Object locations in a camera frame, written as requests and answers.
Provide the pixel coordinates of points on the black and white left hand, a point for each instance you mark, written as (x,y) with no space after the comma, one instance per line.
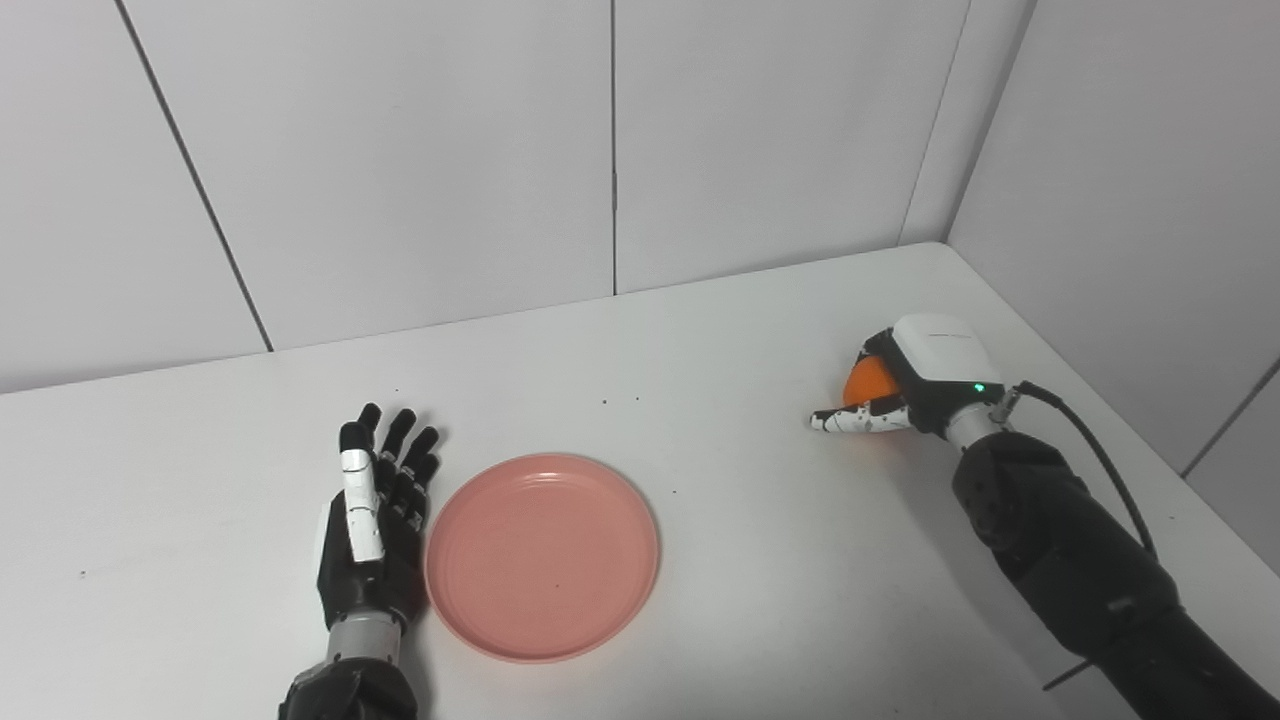
(375,550)

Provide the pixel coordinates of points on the black and white right hand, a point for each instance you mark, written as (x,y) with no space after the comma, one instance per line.
(940,360)

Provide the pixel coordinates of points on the orange fruit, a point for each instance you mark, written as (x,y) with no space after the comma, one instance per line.
(866,382)

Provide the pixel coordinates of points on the pink round plate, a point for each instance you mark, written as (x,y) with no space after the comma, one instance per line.
(540,560)

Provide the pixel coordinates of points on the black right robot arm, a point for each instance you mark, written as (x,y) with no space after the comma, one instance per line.
(1080,560)

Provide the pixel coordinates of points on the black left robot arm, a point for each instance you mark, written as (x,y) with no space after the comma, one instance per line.
(350,690)

